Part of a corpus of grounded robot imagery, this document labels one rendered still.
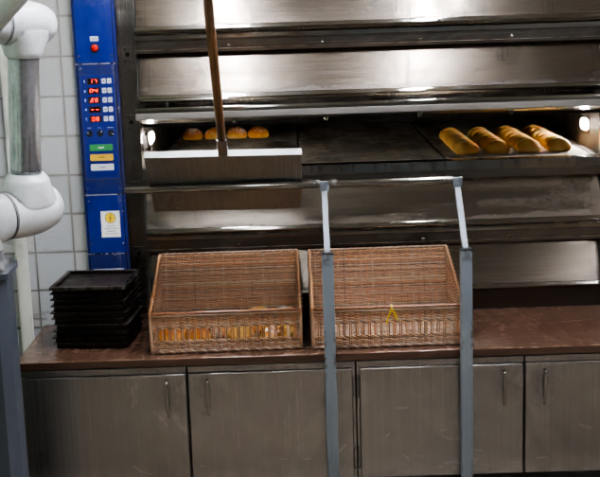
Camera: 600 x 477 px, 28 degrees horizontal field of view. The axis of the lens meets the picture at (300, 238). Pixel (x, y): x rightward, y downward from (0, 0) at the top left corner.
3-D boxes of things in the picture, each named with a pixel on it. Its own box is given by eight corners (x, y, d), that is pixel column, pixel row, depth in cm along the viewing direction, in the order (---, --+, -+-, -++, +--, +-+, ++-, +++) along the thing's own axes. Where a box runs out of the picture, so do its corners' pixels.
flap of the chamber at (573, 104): (135, 120, 445) (142, 123, 465) (613, 105, 444) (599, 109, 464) (134, 114, 444) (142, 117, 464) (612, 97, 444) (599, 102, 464)
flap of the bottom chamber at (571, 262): (151, 300, 473) (150, 250, 476) (599, 285, 472) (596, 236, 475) (149, 299, 468) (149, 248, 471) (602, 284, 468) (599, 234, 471)
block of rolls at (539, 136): (437, 138, 537) (437, 126, 536) (543, 135, 537) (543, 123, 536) (455, 155, 477) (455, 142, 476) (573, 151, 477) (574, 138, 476)
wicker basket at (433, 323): (308, 315, 473) (305, 247, 467) (449, 310, 473) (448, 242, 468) (310, 350, 425) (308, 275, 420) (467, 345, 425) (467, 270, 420)
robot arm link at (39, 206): (-11, 236, 393) (43, 225, 409) (18, 245, 382) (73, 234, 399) (-19, -1, 373) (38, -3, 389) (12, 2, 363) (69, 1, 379)
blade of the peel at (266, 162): (301, 154, 414) (301, 148, 416) (144, 158, 413) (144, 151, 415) (301, 207, 445) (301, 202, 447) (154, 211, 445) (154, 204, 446)
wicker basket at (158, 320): (160, 320, 473) (156, 252, 468) (301, 314, 474) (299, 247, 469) (148, 355, 426) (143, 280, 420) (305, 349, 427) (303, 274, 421)
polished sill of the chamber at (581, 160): (145, 178, 470) (144, 168, 469) (599, 164, 470) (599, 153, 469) (143, 181, 464) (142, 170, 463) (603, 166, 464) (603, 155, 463)
